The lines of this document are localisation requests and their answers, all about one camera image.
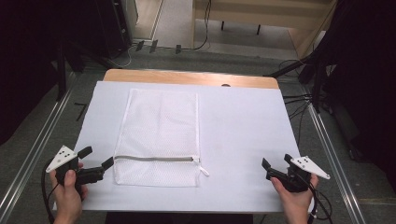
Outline black curtain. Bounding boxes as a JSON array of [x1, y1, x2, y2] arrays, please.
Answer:
[[0, 0, 104, 146], [311, 0, 396, 192]]

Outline black stand leg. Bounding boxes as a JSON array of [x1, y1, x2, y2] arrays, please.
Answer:
[[263, 54, 317, 78]]

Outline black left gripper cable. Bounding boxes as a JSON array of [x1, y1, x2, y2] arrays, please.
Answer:
[[40, 158, 61, 224]]

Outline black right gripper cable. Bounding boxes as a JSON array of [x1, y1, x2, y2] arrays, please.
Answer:
[[306, 181, 334, 224]]

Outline white floor cable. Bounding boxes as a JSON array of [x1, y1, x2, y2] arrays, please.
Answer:
[[110, 43, 138, 69]]

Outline metal floor rail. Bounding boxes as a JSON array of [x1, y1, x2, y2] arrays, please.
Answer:
[[303, 92, 367, 224], [0, 72, 78, 223]]

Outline wooden table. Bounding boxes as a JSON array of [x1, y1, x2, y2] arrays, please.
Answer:
[[102, 68, 279, 91]]

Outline black hanging cable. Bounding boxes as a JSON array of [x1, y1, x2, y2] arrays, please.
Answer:
[[181, 0, 213, 51]]

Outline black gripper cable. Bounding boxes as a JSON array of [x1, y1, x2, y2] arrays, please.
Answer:
[[40, 158, 61, 224], [306, 181, 334, 224]]

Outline white table cover sheet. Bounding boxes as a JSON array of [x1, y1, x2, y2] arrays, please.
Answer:
[[52, 81, 316, 214]]

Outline black floor cables bundle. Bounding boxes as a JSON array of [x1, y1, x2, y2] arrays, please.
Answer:
[[282, 92, 314, 147]]

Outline person's right hand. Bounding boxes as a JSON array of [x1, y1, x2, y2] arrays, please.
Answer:
[[270, 174, 319, 218]]

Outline wooden platform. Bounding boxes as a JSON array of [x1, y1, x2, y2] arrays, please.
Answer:
[[191, 0, 339, 60]]

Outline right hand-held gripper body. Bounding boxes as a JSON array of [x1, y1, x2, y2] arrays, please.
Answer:
[[265, 155, 332, 193]]

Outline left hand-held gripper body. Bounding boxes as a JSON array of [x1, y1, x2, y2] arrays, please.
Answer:
[[46, 145, 106, 198]]

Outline person's left hand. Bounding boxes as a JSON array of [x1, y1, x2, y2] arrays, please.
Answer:
[[49, 161, 89, 218]]

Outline white mesh laundry bag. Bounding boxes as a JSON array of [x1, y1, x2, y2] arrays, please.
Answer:
[[112, 88, 210, 189]]

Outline dark cabinet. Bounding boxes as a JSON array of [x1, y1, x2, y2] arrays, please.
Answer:
[[94, 0, 139, 60]]

